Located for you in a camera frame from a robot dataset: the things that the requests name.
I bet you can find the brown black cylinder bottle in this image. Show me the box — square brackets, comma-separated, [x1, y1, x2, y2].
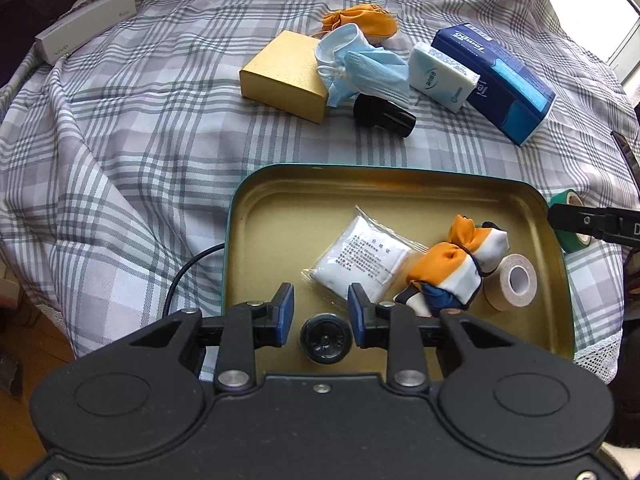
[298, 313, 352, 365]

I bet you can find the green tape roll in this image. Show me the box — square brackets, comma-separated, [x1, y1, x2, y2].
[548, 188, 592, 254]

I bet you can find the colourful patterned fabric pouch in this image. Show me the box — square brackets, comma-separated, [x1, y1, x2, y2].
[394, 214, 510, 318]

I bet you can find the beige tape roll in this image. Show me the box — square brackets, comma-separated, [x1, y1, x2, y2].
[483, 254, 538, 312]

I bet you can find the black foam-head massager attachment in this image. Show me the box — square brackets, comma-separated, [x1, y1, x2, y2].
[352, 93, 416, 139]

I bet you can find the blue face mask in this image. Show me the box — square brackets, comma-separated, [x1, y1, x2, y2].
[314, 23, 409, 107]

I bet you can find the white sachet packet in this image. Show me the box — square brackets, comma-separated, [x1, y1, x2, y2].
[302, 206, 427, 304]

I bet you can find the teal gold metal tin tray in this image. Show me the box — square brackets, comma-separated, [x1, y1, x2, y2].
[224, 165, 574, 376]

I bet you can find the blue tissue pack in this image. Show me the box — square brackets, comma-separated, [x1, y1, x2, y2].
[432, 23, 556, 145]

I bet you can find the white small tissue pack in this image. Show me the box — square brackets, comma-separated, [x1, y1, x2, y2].
[408, 42, 480, 113]

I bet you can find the gold cardboard box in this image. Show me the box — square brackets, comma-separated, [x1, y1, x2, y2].
[240, 30, 328, 124]

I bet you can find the white vivo phone box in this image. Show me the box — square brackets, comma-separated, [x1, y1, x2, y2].
[35, 0, 137, 65]

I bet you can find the black cable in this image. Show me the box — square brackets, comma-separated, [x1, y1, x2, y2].
[166, 240, 228, 319]

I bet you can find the orange drawstring pouch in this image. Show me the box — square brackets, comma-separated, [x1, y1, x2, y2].
[312, 3, 398, 46]

